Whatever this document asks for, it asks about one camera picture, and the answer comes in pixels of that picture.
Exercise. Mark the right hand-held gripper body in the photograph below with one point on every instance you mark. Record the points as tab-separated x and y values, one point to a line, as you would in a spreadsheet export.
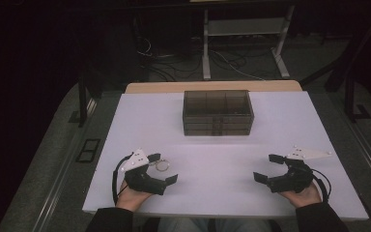
291	179

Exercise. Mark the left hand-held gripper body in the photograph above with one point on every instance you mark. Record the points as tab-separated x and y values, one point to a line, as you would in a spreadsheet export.
141	180

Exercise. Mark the smoky transparent drawer box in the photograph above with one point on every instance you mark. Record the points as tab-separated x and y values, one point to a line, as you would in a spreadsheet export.
217	108

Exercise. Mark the person's left hand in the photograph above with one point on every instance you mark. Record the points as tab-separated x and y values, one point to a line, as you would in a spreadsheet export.
130	199

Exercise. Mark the person's right hand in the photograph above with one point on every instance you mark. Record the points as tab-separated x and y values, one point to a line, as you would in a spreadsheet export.
304	198

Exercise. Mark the white table mat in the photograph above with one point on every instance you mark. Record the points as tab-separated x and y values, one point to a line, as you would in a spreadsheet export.
222	180

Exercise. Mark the black metal stand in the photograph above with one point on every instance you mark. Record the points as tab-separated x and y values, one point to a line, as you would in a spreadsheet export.
348	96
82	103

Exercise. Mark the wooden table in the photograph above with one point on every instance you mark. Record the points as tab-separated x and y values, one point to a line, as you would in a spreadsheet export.
212	86

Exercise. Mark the white metal stand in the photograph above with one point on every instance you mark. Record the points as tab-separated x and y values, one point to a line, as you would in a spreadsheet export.
244	26

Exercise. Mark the black floor socket frame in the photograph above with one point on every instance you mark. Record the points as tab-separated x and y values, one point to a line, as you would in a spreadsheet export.
88	150

